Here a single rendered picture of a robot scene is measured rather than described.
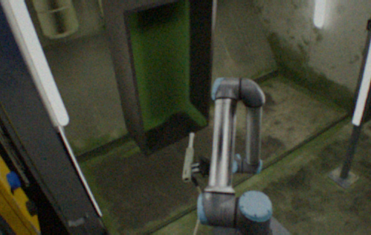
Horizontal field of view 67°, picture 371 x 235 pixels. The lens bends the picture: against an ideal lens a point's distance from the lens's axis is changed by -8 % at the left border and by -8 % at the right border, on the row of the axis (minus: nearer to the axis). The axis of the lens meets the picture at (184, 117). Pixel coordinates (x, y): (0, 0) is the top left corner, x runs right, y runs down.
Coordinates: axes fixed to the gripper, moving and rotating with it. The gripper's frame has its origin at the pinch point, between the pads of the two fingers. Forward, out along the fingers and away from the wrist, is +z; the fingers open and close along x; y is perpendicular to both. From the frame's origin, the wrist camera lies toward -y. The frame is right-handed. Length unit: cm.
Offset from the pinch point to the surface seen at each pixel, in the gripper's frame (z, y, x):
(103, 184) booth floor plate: 94, 25, 31
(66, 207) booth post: 48, -43, -59
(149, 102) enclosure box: 27, -29, 59
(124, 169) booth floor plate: 78, 28, 50
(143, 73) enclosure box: 19, -57, 51
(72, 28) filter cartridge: 78, -103, 96
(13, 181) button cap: 7, -98, -103
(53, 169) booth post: 39, -68, -58
